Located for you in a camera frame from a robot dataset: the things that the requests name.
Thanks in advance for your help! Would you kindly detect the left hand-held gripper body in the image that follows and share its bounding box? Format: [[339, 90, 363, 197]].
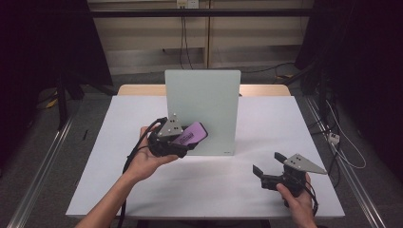
[[147, 112, 191, 159]]

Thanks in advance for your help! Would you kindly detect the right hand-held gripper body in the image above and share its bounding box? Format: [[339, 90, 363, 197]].
[[259, 153, 328, 199]]

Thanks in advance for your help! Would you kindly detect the pale green glass whiteboard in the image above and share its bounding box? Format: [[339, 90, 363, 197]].
[[163, 69, 241, 157]]

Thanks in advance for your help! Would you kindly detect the person's right hand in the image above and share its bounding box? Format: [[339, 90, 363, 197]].
[[276, 173, 318, 222]]

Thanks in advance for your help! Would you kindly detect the person's left hand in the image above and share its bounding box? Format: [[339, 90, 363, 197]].
[[125, 125, 180, 184]]

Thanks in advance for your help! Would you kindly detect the white table cover sheet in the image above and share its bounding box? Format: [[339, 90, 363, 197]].
[[66, 95, 346, 219]]

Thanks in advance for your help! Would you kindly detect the wooden table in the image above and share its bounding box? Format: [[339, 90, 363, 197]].
[[117, 84, 292, 97]]

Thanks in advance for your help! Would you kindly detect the black metal stand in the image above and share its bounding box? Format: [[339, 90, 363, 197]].
[[54, 70, 70, 131]]

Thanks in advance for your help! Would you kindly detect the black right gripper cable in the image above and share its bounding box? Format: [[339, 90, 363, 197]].
[[302, 180, 319, 218]]

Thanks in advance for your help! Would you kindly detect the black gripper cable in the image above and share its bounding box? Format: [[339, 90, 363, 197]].
[[302, 180, 319, 218], [117, 117, 168, 228]]

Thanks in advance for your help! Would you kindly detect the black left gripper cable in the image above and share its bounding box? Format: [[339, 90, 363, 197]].
[[117, 117, 168, 228]]

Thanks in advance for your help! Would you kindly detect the metal floor rail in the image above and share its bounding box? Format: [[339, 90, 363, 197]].
[[7, 94, 84, 228], [304, 96, 387, 228]]

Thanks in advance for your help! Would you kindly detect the white floor cable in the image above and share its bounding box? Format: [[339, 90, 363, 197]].
[[325, 99, 367, 170]]

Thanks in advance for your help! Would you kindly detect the black hanging wall cable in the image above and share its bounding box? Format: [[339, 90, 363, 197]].
[[180, 8, 185, 69], [183, 16, 194, 69]]

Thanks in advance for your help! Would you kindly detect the black floor cable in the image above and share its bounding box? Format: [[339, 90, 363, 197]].
[[240, 62, 297, 74]]

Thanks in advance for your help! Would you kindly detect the white wall power outlet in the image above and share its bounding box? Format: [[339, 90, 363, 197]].
[[176, 0, 200, 10]]

